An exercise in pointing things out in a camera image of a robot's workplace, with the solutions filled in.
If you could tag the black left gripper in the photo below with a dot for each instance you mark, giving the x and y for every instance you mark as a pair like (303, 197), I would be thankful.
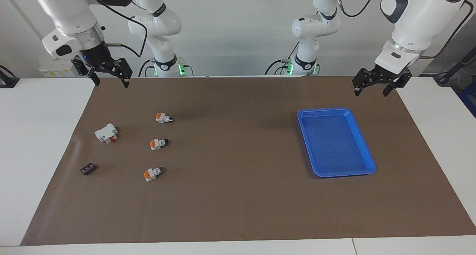
(390, 74)

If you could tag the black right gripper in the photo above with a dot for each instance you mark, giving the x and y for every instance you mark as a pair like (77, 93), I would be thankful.
(97, 56)

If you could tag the orange white push switch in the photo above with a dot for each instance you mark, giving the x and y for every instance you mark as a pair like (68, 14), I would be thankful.
(151, 174)
(157, 144)
(162, 117)

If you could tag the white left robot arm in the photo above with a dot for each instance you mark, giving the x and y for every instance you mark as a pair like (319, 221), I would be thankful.
(420, 20)

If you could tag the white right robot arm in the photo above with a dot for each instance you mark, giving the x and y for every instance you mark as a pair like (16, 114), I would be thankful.
(70, 13)

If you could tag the white circuit breaker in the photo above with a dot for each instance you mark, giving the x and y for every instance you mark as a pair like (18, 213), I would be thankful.
(106, 133)

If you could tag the blue plastic tray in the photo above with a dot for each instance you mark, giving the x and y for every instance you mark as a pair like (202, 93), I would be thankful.
(334, 143)

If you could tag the black stand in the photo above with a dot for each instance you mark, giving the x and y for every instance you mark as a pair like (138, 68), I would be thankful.
(459, 65)

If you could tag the blue crate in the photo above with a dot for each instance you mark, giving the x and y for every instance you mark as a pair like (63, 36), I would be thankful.
(469, 98)

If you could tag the small black electronic component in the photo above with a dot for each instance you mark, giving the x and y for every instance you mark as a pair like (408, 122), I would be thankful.
(88, 169)

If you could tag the brown table mat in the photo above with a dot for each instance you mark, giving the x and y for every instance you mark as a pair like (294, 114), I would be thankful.
(238, 195)

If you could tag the black clamp mount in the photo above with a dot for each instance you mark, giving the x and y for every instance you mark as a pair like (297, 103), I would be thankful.
(9, 82)

